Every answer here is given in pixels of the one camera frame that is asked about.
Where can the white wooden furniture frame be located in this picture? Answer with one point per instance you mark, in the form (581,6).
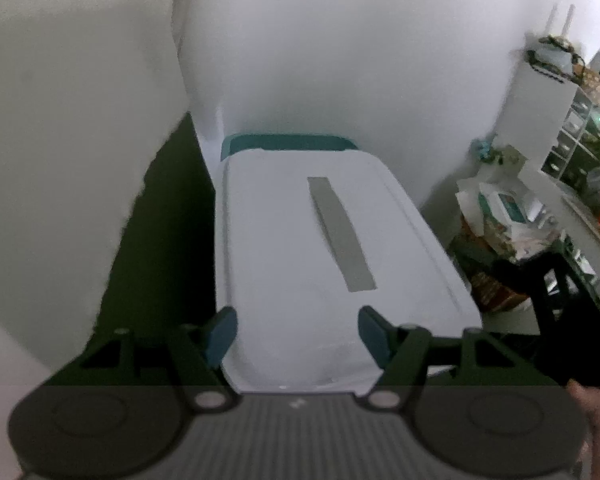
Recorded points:
(587,230)

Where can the white storage bin lid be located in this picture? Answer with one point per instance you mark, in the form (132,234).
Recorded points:
(280,260)

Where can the white cubby shelf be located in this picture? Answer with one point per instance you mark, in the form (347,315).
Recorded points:
(535,110)

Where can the teal plastic storage bin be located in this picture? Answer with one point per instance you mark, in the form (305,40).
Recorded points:
(280,142)

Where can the dark green desktop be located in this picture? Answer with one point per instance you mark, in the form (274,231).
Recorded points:
(170,240)

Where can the small green plant figurine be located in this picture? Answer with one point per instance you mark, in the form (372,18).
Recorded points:
(485,150)

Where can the white box with teal picture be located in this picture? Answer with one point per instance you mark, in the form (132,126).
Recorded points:
(505,206)

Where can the brown basket with papers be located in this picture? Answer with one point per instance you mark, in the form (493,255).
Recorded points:
(510,240)

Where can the small pale card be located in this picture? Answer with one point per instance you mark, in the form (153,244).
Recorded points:
(513,157)

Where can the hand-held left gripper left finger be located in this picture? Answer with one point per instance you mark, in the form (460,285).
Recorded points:
(222,332)

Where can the brown woven basket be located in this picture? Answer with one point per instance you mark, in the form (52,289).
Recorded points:
(490,292)

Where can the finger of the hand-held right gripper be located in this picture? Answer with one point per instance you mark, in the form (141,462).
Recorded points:
(522,275)

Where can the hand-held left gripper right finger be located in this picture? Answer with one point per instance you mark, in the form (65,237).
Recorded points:
(372,332)

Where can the white rod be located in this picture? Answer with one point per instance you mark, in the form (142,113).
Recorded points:
(570,21)
(553,20)

